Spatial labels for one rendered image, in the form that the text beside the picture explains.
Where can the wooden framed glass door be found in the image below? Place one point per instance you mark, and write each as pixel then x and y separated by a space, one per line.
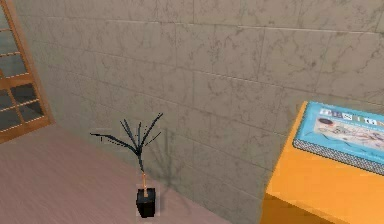
pixel 20 90

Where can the dark house plant black pot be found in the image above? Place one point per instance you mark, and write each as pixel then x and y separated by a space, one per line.
pixel 145 201

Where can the light blue book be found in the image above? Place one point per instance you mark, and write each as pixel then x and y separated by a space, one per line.
pixel 343 133

